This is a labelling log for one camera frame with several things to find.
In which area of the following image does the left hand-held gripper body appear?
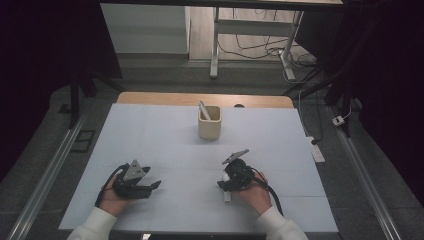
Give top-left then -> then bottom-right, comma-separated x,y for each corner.
111,159 -> 152,200

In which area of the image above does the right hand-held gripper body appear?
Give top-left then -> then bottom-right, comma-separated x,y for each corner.
222,148 -> 256,192

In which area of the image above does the short white tube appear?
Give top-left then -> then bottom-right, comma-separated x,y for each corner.
222,172 -> 232,204

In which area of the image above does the cream square pen holder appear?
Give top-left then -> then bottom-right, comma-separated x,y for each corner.
197,105 -> 223,141

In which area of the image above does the person's left hand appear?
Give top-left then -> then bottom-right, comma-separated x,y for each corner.
98,174 -> 133,217

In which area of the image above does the person's right hand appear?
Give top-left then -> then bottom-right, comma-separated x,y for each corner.
234,171 -> 273,216

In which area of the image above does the black floor plate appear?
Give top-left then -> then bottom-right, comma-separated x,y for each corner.
71,129 -> 96,154

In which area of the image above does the white power strip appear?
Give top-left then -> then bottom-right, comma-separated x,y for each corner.
305,135 -> 326,164

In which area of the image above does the black metal stand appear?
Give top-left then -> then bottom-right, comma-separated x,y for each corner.
283,13 -> 384,108
68,49 -> 124,130

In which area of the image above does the white cabinet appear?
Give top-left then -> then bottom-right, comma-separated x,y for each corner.
99,3 -> 191,55

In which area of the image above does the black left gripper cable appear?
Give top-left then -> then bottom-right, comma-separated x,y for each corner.
94,163 -> 129,208

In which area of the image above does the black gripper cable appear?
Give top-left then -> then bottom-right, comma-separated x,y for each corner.
249,166 -> 284,217
94,163 -> 129,208

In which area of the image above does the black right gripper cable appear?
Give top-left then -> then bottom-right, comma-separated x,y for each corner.
249,166 -> 284,217

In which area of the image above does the aluminium floor rail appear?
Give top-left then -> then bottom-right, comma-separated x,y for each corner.
6,113 -> 88,240
328,106 -> 404,240

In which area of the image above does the tangle of floor cables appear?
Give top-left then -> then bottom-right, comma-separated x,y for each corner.
218,8 -> 318,84

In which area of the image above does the white desk frame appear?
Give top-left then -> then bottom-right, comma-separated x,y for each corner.
209,6 -> 305,81

